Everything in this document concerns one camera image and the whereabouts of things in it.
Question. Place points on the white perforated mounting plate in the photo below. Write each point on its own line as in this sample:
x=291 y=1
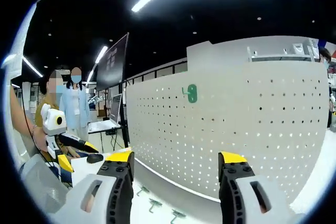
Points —
x=223 y=132

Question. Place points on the grey mesh office chair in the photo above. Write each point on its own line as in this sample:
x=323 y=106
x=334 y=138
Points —
x=39 y=186

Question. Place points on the white laptop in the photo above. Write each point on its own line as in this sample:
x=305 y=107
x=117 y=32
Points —
x=110 y=125

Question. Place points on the white storage shelving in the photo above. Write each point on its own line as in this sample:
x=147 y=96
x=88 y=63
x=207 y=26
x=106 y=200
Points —
x=278 y=56

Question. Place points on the white partition panel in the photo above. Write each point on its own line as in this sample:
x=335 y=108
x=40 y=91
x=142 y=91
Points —
x=223 y=56

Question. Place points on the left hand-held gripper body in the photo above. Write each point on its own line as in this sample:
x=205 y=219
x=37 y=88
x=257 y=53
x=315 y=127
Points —
x=52 y=123

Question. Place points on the large black display screen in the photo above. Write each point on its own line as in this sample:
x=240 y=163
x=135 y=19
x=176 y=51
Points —
x=113 y=61

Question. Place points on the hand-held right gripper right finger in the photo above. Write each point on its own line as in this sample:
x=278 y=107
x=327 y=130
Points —
x=244 y=197

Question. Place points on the person's left hand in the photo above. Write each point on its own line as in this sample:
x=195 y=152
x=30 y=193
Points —
x=39 y=140

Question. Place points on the green hook assembly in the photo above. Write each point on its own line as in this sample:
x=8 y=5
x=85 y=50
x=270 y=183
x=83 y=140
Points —
x=178 y=214
x=155 y=205
x=143 y=191
x=192 y=94

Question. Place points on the black computer mouse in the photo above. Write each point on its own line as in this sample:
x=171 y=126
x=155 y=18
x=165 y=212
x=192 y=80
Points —
x=95 y=158

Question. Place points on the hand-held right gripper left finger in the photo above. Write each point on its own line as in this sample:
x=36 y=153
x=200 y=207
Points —
x=105 y=197

